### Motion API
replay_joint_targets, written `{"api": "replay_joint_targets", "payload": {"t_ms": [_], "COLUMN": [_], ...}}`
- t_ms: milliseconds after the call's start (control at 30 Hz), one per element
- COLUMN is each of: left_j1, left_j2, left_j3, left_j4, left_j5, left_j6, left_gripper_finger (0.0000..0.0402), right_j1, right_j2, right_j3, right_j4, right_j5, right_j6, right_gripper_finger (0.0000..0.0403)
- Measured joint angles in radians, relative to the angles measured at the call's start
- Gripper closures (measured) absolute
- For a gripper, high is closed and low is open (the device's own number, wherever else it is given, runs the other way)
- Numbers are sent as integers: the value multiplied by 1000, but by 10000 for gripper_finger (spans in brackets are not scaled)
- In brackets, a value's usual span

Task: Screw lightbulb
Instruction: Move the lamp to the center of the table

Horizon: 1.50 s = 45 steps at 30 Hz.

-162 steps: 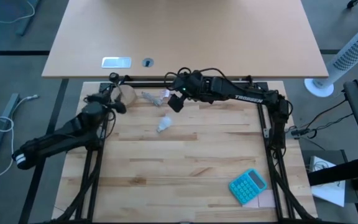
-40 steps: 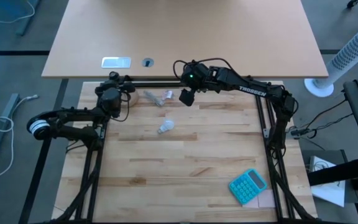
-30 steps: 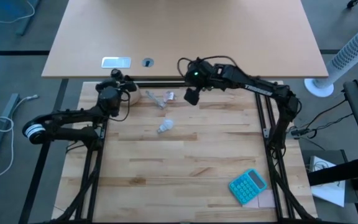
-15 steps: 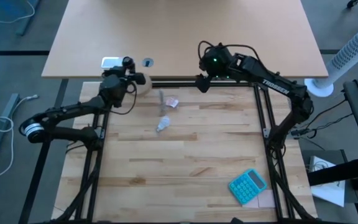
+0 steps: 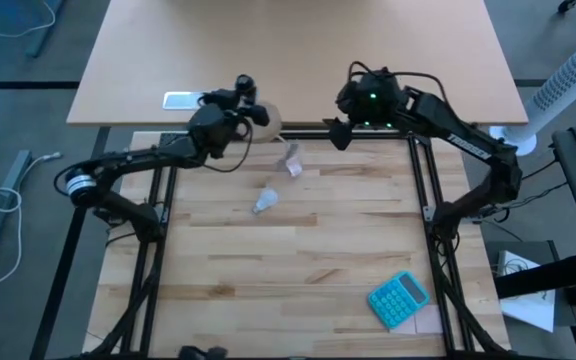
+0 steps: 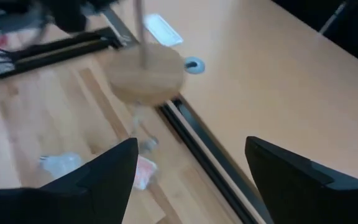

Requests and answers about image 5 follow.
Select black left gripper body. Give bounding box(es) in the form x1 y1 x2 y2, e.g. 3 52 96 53
186 103 245 161

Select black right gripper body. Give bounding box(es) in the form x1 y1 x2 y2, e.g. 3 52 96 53
336 74 412 130

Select table lamp with wooden base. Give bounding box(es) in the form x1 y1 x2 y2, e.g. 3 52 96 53
234 73 284 145

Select clear lamp power cord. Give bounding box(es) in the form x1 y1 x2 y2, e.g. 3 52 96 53
267 132 302 176

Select white light bulb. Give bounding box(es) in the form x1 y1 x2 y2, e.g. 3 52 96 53
251 185 281 217

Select silver desk cover plate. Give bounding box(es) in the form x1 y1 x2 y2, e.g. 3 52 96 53
161 90 213 112

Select light wooden desk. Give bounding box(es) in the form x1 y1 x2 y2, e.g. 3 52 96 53
65 0 530 127

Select white round bin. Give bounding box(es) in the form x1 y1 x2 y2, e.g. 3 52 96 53
487 123 538 158

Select teal calculator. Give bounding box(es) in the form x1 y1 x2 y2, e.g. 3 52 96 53
366 270 432 332

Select grey desk foot bar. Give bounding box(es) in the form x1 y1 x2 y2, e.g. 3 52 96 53
24 0 65 59
0 149 33 274

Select pale paper note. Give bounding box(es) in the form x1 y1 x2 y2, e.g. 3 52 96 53
414 304 445 335
390 315 418 336

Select black metal beam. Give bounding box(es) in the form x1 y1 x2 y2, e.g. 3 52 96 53
492 248 576 301

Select white paper sheet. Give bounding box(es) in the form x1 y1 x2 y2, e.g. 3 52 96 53
497 249 558 334

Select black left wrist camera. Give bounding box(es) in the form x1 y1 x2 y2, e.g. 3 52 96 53
199 88 242 109

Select black aluminium table frame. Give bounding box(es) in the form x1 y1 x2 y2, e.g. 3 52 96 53
81 127 513 360

